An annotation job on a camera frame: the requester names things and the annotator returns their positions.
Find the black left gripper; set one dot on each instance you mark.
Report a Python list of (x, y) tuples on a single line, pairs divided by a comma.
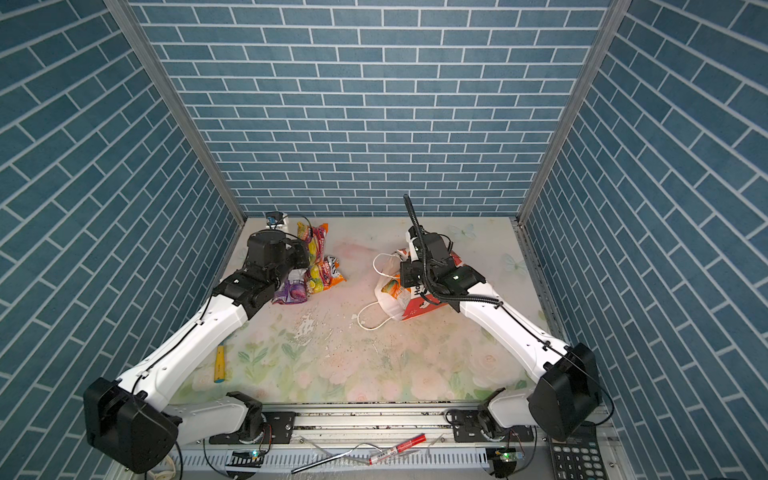
[(297, 250)]

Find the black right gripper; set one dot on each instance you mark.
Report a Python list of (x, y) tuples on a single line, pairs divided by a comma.
[(406, 277)]

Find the red white paper bag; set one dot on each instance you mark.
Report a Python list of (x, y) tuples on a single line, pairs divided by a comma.
[(396, 301)]

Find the orange fruit candy packet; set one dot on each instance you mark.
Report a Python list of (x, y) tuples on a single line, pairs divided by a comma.
[(324, 275)]

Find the purple snack packet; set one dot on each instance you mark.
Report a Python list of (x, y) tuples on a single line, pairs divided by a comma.
[(293, 289)]

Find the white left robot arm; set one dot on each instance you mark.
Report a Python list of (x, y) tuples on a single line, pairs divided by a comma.
[(131, 419)]

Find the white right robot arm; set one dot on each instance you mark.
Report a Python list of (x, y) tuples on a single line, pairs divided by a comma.
[(567, 388)]

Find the red marker pen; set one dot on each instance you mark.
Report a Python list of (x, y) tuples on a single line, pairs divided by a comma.
[(397, 449)]

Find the metal rod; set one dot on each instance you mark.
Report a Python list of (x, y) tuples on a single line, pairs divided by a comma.
[(330, 458)]

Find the black calculator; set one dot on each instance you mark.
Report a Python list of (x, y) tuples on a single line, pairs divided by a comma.
[(578, 457)]

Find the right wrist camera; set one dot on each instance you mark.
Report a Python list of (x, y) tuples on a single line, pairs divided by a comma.
[(437, 246)]

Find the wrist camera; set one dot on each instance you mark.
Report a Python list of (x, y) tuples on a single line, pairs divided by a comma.
[(437, 246), (276, 220)]

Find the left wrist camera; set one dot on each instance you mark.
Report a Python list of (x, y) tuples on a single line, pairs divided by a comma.
[(276, 220)]

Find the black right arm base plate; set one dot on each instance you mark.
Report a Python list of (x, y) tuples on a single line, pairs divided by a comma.
[(474, 426)]

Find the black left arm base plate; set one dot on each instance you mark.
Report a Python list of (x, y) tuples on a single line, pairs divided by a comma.
[(279, 424)]

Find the aluminium front rail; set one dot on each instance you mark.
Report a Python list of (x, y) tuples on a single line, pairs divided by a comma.
[(319, 432)]

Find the aluminium corner frame post left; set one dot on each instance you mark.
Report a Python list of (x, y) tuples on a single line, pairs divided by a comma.
[(129, 26)]

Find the aluminium corner frame post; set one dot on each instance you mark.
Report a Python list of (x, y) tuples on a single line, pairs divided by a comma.
[(594, 59), (129, 26)]

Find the aluminium corner frame post right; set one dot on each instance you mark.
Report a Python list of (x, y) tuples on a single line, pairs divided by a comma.
[(594, 59)]

